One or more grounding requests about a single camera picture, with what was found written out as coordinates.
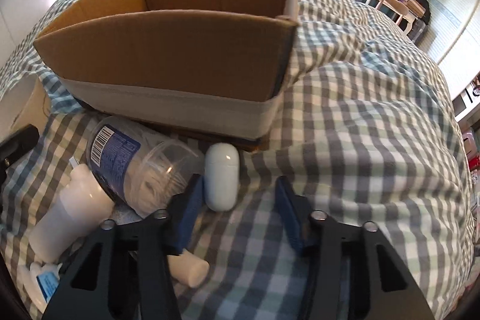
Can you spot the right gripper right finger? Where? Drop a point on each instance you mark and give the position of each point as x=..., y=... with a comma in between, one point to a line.
x=353, y=271

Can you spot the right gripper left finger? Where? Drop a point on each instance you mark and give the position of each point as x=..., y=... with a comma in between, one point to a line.
x=121, y=271

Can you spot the white tube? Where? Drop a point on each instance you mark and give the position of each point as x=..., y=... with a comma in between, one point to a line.
x=188, y=269

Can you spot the white plug-in device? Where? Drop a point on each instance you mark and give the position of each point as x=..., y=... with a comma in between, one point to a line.
x=77, y=210

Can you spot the blue tissue pack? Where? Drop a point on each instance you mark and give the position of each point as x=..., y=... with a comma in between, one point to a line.
x=40, y=282

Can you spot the clear plastic jar blue label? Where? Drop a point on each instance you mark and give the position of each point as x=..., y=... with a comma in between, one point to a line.
x=143, y=168

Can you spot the white earbud case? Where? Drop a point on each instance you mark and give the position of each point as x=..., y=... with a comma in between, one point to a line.
x=221, y=177

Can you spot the checkered bed quilt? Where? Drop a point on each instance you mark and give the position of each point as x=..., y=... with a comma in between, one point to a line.
x=366, y=131

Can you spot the brown cardboard box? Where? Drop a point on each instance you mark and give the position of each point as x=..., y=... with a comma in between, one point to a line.
x=210, y=66

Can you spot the white vanity table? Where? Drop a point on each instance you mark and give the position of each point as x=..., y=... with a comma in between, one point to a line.
x=405, y=10

